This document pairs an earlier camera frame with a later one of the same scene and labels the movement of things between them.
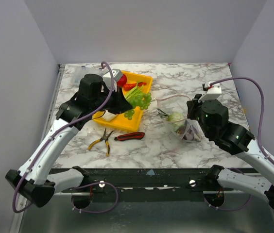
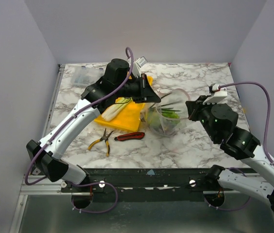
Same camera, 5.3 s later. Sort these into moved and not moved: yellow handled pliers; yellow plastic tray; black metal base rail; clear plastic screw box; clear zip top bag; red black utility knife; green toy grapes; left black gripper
Moved: clear zip top bag; left black gripper; green toy grapes
Not moved: yellow handled pliers; red black utility knife; clear plastic screw box; yellow plastic tray; black metal base rail
